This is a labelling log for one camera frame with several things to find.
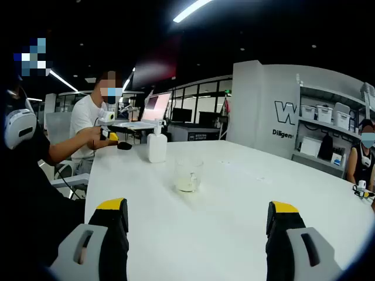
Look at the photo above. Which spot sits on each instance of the pink hanging cloth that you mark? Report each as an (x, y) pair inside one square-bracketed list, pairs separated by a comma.
[(227, 106)]

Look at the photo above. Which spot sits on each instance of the person's left hand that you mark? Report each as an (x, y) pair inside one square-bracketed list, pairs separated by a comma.
[(94, 136)]

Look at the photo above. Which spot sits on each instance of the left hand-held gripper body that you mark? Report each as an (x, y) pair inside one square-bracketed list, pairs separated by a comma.
[(105, 118)]

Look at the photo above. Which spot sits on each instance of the black monitor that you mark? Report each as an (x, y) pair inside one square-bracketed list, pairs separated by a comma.
[(181, 114)]

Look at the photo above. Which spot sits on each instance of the black bag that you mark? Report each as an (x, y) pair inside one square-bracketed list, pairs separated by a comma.
[(325, 146)]

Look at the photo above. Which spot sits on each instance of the ceiling light strip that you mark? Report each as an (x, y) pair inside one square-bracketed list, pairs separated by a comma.
[(63, 80), (190, 11)]

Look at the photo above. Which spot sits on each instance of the metal shelf rack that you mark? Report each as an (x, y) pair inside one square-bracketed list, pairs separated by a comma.
[(322, 123)]

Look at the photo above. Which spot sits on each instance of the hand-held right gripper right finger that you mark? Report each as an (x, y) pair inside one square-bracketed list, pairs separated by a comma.
[(319, 251)]

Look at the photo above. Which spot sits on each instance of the grey equipment cabinet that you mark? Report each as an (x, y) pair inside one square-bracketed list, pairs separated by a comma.
[(193, 134)]

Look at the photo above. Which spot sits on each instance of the white pump bottle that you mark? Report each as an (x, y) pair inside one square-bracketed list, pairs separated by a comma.
[(156, 149)]

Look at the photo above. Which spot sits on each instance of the white laptop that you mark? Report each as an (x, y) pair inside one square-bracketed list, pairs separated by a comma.
[(156, 106)]

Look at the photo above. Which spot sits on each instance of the black computer mouse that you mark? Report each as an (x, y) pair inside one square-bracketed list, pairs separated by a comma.
[(124, 145)]

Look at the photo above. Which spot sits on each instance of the row of white storage bins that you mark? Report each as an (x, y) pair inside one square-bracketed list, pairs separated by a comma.
[(324, 114)]

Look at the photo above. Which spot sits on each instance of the white worn chest device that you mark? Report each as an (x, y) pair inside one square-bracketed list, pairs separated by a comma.
[(17, 123)]

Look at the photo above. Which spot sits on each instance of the clear glass cup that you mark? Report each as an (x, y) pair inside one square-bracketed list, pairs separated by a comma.
[(187, 184)]

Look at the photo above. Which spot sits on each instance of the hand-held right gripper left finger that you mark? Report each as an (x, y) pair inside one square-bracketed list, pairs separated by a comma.
[(73, 243)]

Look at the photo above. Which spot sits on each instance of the person in black clothing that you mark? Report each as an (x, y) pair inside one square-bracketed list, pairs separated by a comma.
[(29, 190)]

